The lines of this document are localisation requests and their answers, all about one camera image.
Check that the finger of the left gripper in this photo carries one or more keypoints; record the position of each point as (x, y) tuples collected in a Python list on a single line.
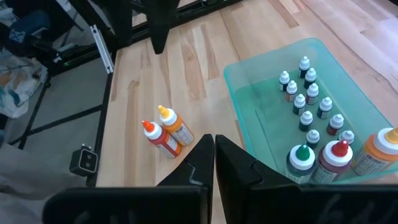
[(155, 25), (171, 21)]

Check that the large green colouring bottle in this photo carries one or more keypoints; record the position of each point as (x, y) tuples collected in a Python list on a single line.
[(301, 161)]

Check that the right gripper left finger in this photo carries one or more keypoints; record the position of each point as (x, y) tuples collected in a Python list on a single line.
[(199, 168)]

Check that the black table-level camera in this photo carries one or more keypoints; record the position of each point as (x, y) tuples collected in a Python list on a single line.
[(84, 161)]

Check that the black tripod stand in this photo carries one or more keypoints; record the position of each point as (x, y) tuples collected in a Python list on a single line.
[(34, 115)]

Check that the large red colouring bottle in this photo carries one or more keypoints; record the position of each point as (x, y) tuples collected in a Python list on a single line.
[(337, 155)]

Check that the patterned white cloth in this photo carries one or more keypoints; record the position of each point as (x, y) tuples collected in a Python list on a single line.
[(18, 87)]

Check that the large orange colouring bottle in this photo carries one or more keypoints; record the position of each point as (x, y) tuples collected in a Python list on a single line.
[(161, 140)]

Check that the pale orange bottle yellow bands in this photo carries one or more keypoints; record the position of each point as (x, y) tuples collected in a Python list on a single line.
[(379, 149)]

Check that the silver aluminium extrusion bar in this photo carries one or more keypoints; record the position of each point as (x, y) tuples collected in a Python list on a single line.
[(102, 49)]

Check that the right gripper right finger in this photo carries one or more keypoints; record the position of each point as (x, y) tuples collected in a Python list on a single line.
[(239, 174)]

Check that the green translucent plastic bin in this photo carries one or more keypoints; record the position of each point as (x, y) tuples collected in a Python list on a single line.
[(267, 124)]

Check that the large yellow colouring bottle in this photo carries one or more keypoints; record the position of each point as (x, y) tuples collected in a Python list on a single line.
[(174, 124)]

